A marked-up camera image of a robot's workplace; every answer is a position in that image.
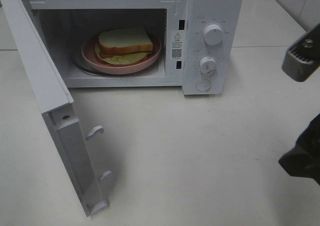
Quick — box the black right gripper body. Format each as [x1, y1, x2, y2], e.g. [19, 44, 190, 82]
[278, 115, 320, 183]

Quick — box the round door release button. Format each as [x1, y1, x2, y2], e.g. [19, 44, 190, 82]
[196, 80, 211, 92]

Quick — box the white bread sandwich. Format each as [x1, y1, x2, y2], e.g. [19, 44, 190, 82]
[95, 27, 154, 65]

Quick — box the pink round plate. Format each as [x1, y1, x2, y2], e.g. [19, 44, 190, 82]
[81, 33, 162, 75]

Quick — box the white microwave door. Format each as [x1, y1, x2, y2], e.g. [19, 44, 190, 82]
[1, 0, 112, 216]

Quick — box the lower white timer knob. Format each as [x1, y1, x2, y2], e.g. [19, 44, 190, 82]
[199, 57, 218, 75]

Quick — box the upper white power knob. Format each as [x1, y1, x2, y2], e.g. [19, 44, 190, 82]
[203, 22, 224, 46]

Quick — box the white microwave oven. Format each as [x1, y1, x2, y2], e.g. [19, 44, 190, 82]
[28, 0, 242, 95]

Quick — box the white warning label sticker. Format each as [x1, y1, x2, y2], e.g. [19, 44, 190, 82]
[169, 30, 186, 61]

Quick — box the glass microwave turntable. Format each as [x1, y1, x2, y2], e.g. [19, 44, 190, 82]
[72, 55, 165, 77]

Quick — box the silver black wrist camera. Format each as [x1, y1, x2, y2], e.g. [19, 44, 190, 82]
[281, 25, 320, 82]

